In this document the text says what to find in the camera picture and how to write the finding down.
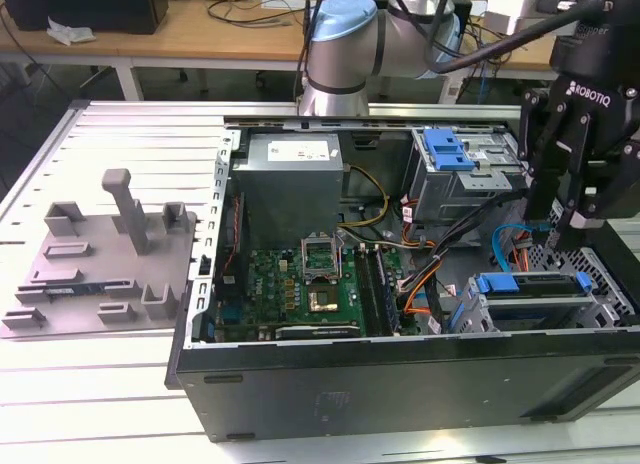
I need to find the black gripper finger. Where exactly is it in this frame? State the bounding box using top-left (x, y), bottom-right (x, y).
top-left (517, 87), bottom-right (592, 224)
top-left (554, 142), bottom-right (640, 254)

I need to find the blue data wire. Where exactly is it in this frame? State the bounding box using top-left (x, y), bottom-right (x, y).
top-left (492, 222), bottom-right (551, 273)

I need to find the orange power wire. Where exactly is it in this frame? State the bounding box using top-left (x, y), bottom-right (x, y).
top-left (512, 236), bottom-right (535, 274)

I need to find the grey metal disk bay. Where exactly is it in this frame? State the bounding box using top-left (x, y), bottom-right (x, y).
top-left (447, 271), bottom-right (631, 334)

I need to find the blue drive cage latch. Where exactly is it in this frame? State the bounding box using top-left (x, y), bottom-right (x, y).
top-left (422, 127), bottom-right (474, 173)

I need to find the grey metal drive cage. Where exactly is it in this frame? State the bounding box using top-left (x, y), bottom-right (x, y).
top-left (402, 126), bottom-right (532, 225)

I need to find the RAM stick in slot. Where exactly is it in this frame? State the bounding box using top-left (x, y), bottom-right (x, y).
top-left (372, 246), bottom-right (401, 334)

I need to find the metal socket cover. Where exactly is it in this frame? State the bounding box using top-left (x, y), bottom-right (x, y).
top-left (298, 233), bottom-right (341, 283)

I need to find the grey power supply unit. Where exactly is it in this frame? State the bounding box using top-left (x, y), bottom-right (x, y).
top-left (230, 132), bottom-right (346, 250)

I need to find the CPU socket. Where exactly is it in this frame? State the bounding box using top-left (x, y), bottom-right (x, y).
top-left (305, 282), bottom-right (344, 316)

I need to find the black open PC case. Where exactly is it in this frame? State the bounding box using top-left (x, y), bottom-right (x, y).
top-left (164, 114), bottom-right (640, 443)

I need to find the black graphics card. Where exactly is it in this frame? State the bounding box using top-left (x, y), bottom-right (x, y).
top-left (272, 321), bottom-right (364, 341)

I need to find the green motherboard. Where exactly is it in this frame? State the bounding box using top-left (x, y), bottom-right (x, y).
top-left (209, 243), bottom-right (416, 343)

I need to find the wooden desk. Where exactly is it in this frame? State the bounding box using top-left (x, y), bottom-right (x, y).
top-left (0, 0), bottom-right (556, 103)

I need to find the large black box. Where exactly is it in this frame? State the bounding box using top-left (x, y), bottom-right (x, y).
top-left (2, 0), bottom-right (170, 36)

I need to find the grey parts rack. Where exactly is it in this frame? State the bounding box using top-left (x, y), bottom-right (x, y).
top-left (0, 167), bottom-right (201, 341)

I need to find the crumpled white tissue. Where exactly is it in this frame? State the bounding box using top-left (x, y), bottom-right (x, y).
top-left (47, 16), bottom-right (96, 48)

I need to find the RAM stick with blue label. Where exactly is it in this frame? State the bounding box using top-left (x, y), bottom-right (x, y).
top-left (44, 283), bottom-right (109, 298)

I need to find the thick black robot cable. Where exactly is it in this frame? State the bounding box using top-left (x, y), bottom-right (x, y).
top-left (387, 0), bottom-right (609, 76)

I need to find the black cable bundle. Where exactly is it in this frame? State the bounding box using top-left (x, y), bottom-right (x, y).
top-left (397, 191), bottom-right (527, 293)

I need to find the white camera box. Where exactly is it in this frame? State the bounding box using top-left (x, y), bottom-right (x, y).
top-left (484, 0), bottom-right (594, 35)

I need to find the yellow wire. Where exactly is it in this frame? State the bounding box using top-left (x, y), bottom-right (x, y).
top-left (339, 164), bottom-right (391, 230)

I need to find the red and black twisted wire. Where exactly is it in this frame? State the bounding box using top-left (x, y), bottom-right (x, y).
top-left (221, 193), bottom-right (247, 280)

